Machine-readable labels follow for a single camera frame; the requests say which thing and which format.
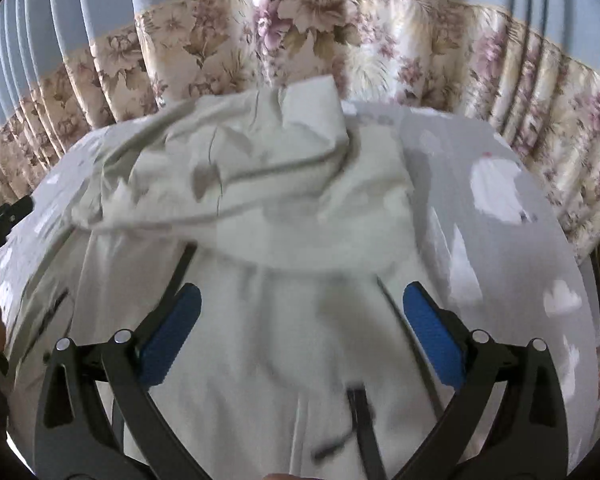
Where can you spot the pale beige zip jacket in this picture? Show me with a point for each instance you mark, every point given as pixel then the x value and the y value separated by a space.
pixel 260 200

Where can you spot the grey bear print bed sheet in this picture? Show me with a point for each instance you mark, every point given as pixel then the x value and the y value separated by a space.
pixel 505 260

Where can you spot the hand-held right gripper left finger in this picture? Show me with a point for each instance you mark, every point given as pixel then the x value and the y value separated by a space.
pixel 172 332

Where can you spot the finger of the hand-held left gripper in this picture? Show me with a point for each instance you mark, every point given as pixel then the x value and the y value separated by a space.
pixel 9 214

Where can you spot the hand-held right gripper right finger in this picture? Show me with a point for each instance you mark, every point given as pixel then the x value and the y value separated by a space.
pixel 432 332

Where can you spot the blue curtain with floral hem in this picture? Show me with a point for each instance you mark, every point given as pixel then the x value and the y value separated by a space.
pixel 330 30

